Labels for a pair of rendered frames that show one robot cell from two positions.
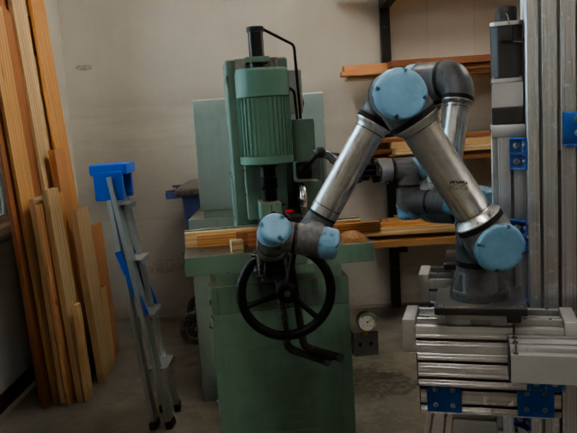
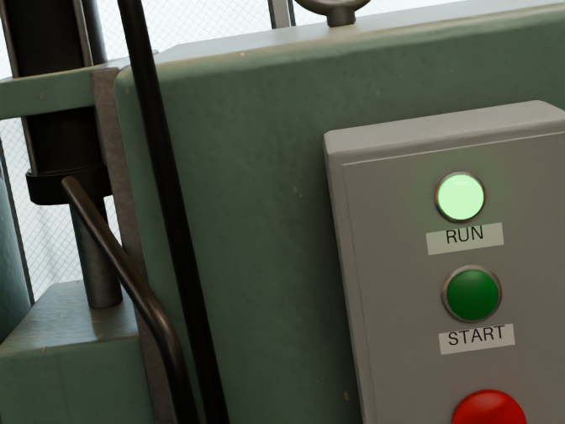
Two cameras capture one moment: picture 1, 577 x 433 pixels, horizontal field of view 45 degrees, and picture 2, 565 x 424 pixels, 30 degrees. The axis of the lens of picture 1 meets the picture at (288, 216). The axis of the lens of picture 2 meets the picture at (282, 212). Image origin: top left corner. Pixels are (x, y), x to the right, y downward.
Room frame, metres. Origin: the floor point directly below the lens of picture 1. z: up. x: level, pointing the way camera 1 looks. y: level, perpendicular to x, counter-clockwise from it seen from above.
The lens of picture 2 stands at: (2.62, -0.48, 1.54)
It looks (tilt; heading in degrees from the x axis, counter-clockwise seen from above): 12 degrees down; 99
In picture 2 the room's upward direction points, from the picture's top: 9 degrees counter-clockwise
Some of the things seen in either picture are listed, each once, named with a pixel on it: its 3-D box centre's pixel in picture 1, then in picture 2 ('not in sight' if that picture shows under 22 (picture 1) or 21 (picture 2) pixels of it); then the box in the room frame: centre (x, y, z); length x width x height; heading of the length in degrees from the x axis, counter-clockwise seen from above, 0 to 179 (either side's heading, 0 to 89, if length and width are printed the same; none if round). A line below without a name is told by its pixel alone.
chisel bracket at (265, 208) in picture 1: (270, 213); not in sight; (2.31, 0.06, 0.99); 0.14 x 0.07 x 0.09; 7
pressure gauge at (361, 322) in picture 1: (366, 323); not in sight; (2.11, -0.22, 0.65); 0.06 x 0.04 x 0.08; 97
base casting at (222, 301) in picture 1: (271, 275); not in sight; (2.41, 0.07, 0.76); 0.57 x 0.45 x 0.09; 7
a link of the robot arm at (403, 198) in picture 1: (413, 201); not in sight; (2.14, -0.39, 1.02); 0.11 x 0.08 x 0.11; 48
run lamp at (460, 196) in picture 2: not in sight; (461, 197); (2.63, -0.08, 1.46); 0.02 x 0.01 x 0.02; 7
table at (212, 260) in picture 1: (279, 255); not in sight; (2.18, 0.04, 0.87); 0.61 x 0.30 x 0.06; 97
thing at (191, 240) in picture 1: (274, 233); not in sight; (2.31, 0.05, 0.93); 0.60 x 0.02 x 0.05; 97
